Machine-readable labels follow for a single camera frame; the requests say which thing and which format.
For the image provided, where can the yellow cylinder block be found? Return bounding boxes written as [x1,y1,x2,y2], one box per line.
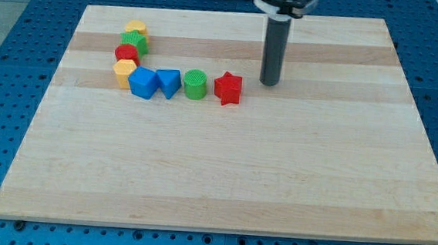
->
[121,19,148,40]

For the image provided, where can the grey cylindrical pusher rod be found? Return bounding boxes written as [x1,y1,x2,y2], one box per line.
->
[260,18,291,87]

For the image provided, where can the red star block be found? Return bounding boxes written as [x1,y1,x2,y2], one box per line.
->
[214,72,243,105]

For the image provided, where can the yellow pentagon block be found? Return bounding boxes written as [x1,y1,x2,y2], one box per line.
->
[113,59,137,89]

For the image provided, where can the red cylinder block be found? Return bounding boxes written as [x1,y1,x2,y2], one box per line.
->
[114,44,140,65]

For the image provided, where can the green cylinder block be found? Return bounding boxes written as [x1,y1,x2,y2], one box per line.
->
[184,69,207,100]

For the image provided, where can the blue cube block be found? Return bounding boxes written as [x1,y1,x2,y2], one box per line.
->
[128,66,159,99]

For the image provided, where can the light wooden board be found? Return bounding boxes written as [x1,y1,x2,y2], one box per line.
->
[0,5,438,245]

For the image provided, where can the green star block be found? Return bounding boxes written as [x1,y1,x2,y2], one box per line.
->
[120,30,149,58]

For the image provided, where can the blue triangle block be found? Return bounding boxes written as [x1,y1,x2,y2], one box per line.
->
[156,69,182,99]

